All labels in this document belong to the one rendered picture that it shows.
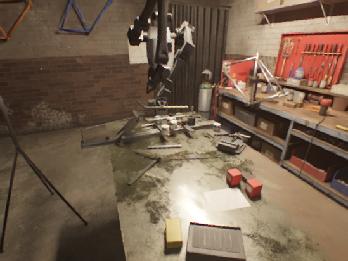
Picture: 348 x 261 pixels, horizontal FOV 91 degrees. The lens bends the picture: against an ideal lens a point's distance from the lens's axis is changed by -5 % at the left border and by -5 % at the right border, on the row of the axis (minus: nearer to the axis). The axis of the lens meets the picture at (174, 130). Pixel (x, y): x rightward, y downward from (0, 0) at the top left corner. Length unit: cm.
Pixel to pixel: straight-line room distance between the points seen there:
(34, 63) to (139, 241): 354
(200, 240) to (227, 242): 8
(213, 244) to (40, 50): 368
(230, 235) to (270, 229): 15
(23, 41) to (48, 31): 41
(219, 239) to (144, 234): 23
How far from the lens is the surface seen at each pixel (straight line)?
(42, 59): 383
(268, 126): 241
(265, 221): 73
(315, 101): 273
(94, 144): 114
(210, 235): 62
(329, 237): 79
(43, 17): 383
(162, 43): 121
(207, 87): 298
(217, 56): 406
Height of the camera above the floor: 140
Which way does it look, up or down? 24 degrees down
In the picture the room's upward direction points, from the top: straight up
